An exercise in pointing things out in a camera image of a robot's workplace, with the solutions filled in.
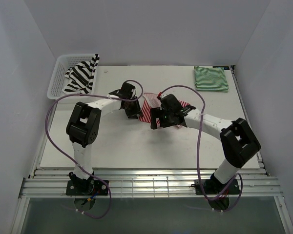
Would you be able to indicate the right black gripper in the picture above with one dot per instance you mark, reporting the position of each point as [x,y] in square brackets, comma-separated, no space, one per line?
[157,119]

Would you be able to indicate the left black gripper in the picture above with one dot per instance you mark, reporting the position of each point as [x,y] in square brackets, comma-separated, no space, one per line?
[132,110]

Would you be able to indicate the red white striped tank top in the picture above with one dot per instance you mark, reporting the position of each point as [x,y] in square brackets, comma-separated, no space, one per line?
[151,101]

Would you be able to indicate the green white striped tank top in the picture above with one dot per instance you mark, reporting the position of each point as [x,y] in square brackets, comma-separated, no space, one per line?
[210,79]

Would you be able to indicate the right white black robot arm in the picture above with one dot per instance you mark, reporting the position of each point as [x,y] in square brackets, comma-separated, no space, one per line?
[239,142]

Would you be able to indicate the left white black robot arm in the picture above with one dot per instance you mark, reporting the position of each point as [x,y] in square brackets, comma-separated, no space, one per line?
[83,129]

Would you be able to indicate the black white striped tank top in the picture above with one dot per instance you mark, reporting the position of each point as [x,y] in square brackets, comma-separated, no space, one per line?
[81,77]

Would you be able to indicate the white plastic basket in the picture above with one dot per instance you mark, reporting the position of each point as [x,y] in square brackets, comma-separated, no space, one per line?
[58,81]

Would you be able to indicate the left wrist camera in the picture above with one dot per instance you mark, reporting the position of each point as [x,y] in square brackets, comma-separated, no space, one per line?
[125,92]

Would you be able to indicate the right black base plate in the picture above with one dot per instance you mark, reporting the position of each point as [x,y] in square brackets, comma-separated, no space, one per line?
[212,188]

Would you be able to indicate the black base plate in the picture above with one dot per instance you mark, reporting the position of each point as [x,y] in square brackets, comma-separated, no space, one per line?
[95,187]
[212,188]

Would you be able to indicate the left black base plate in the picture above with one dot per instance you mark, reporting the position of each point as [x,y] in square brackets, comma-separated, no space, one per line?
[95,187]

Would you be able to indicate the aluminium rail frame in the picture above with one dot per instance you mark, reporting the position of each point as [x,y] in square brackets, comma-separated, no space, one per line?
[146,183]

